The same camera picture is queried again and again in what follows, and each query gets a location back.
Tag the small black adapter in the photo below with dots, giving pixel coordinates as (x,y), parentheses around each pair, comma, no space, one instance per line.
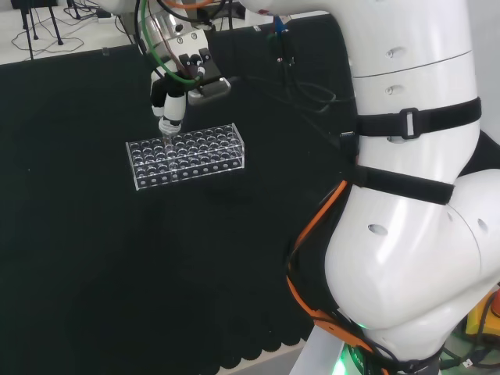
(104,13)

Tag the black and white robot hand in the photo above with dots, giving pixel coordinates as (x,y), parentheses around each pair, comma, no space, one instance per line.
(172,105)

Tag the black bench cloth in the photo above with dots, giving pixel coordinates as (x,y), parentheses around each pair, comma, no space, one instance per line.
(156,254)

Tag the clear glass test tube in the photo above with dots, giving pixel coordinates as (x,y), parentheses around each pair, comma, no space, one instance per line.
(169,150)

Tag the black tripod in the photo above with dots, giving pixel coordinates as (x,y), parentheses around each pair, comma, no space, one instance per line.
(29,27)

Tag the clear acrylic test tube rack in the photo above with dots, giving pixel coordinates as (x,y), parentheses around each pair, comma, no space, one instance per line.
(203,156)

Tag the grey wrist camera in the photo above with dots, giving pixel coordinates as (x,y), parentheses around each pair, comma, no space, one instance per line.
(209,90)

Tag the pale board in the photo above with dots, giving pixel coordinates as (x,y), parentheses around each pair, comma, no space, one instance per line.
(320,347)

